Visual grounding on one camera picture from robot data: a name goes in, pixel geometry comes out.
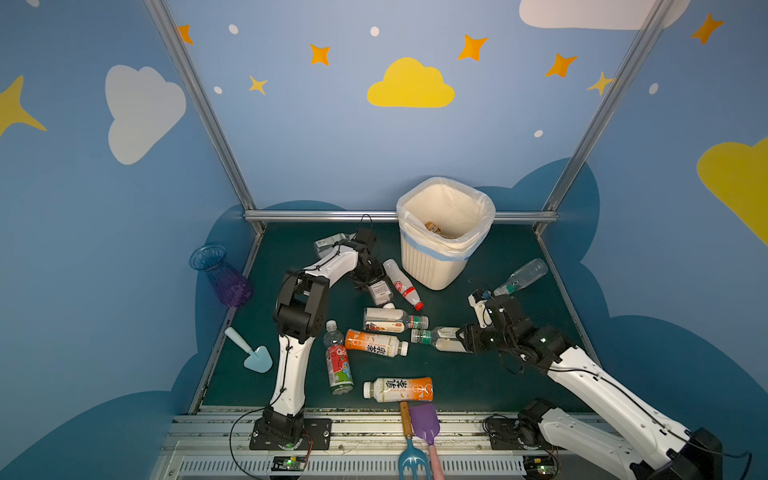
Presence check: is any aluminium frame post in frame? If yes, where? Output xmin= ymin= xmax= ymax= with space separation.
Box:
xmin=144 ymin=0 xmax=257 ymax=213
xmin=533 ymin=0 xmax=675 ymax=237

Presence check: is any orange white tea bottle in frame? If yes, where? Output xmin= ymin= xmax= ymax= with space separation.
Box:
xmin=363 ymin=377 xmax=434 ymax=403

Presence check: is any orange brown label bottle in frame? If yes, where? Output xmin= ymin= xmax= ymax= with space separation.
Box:
xmin=425 ymin=222 xmax=442 ymax=234

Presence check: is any aluminium frame right post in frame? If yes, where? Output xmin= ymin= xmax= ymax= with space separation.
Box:
xmin=533 ymin=0 xmax=675 ymax=237

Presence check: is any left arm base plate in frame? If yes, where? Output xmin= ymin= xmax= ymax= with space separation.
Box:
xmin=248 ymin=415 xmax=333 ymax=452

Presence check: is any square clear bottle white label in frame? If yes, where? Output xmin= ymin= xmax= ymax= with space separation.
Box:
xmin=367 ymin=280 xmax=393 ymax=308

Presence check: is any clear bottle white orange label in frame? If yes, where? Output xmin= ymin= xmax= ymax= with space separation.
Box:
xmin=363 ymin=308 xmax=429 ymax=334

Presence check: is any clear bottle green white label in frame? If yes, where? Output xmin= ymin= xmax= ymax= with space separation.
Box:
xmin=314 ymin=233 xmax=354 ymax=259

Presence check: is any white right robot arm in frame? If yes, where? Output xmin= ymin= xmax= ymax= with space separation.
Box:
xmin=459 ymin=290 xmax=724 ymax=479

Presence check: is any purple plastic vase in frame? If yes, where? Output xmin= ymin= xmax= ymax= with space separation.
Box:
xmin=189 ymin=244 xmax=252 ymax=308

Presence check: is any blue toy garden fork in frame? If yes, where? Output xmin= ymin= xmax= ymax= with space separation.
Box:
xmin=398 ymin=401 xmax=432 ymax=480

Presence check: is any light blue toy trowel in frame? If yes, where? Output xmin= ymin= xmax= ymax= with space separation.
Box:
xmin=224 ymin=327 xmax=273 ymax=374

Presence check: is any clear square bottle green cap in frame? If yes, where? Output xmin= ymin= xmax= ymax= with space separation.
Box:
xmin=411 ymin=327 xmax=467 ymax=353

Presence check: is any clear bottle red green label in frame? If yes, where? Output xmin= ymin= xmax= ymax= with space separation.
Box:
xmin=323 ymin=320 xmax=354 ymax=395

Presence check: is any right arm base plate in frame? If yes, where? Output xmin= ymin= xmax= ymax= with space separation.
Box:
xmin=483 ymin=415 xmax=546 ymax=450

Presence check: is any white bottle red label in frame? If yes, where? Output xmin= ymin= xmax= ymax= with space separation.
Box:
xmin=383 ymin=259 xmax=424 ymax=311

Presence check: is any white bin liner bag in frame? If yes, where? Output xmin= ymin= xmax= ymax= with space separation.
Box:
xmin=396 ymin=177 xmax=496 ymax=262

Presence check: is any right green circuit board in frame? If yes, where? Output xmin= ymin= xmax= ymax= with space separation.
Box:
xmin=523 ymin=456 xmax=559 ymax=480

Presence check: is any green circuit board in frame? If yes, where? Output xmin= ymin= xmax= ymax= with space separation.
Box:
xmin=271 ymin=456 xmax=308 ymax=473
xmin=523 ymin=456 xmax=559 ymax=480

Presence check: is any aluminium frame back rail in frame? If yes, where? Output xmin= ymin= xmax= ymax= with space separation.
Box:
xmin=244 ymin=210 xmax=559 ymax=224

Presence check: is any clear empty bottle green cap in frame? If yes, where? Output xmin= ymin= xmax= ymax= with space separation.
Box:
xmin=493 ymin=258 xmax=549 ymax=296

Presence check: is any left green circuit board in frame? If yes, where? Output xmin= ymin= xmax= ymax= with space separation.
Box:
xmin=271 ymin=456 xmax=308 ymax=473

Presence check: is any aluminium frame left post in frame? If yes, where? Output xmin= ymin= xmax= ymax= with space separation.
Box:
xmin=144 ymin=0 xmax=257 ymax=213

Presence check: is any orange label juice bottle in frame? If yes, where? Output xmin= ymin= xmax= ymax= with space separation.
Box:
xmin=345 ymin=329 xmax=409 ymax=358

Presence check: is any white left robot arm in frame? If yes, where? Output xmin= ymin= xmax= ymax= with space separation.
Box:
xmin=264 ymin=227 xmax=383 ymax=420

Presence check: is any purple toy shovel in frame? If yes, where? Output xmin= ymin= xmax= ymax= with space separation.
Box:
xmin=410 ymin=403 xmax=445 ymax=480

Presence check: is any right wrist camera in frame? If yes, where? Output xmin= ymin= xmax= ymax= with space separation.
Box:
xmin=468 ymin=290 xmax=492 ymax=329

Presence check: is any white ribbed trash bin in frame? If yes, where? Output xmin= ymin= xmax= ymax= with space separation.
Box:
xmin=398 ymin=179 xmax=494 ymax=292

